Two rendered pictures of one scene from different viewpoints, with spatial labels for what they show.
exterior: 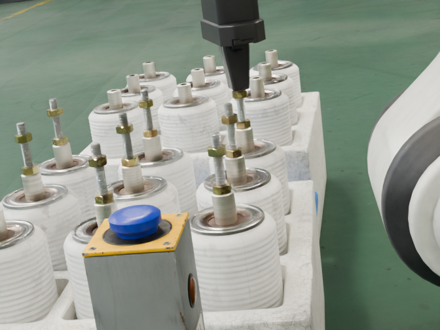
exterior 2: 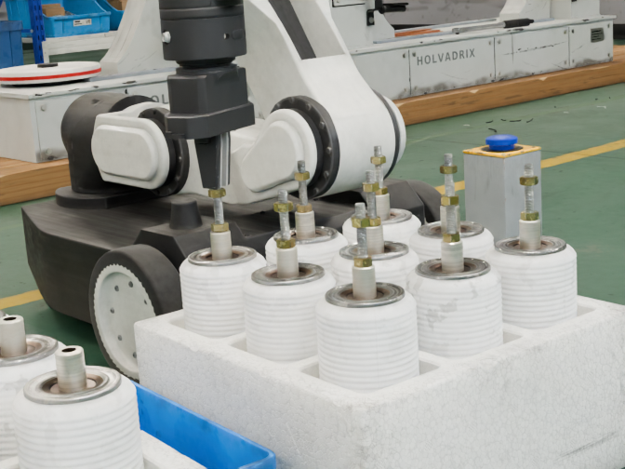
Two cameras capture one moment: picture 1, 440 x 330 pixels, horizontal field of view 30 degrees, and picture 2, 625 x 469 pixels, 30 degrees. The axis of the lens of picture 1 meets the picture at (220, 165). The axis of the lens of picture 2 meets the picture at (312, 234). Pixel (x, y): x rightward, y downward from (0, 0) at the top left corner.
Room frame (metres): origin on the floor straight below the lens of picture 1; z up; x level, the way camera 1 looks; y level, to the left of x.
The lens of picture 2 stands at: (1.82, 0.89, 0.56)
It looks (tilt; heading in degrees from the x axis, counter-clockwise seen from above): 13 degrees down; 223
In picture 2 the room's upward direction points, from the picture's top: 4 degrees counter-clockwise
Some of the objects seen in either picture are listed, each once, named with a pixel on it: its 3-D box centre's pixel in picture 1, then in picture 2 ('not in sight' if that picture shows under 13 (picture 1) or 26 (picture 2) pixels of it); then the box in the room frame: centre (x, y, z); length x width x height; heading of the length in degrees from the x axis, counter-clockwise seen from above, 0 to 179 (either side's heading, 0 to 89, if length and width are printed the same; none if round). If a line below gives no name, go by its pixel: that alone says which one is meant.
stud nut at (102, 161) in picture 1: (97, 160); (448, 168); (0.77, 0.12, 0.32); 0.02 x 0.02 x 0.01; 31
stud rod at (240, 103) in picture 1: (241, 110); (218, 210); (0.98, -0.03, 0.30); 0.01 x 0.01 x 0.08
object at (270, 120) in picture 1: (264, 150); not in sight; (1.28, -0.07, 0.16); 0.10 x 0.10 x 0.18
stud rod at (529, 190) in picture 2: not in sight; (529, 199); (0.79, 0.24, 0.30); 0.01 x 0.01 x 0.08
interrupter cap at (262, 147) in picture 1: (245, 150); (222, 257); (0.98, -0.03, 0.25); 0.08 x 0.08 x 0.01
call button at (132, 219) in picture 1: (136, 224); (501, 144); (0.59, 0.07, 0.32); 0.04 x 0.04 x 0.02
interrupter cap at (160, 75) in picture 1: (150, 77); not in sight; (1.56, 0.11, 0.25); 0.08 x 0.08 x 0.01
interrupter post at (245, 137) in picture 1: (245, 140); (220, 246); (0.98, -0.03, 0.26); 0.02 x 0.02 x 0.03
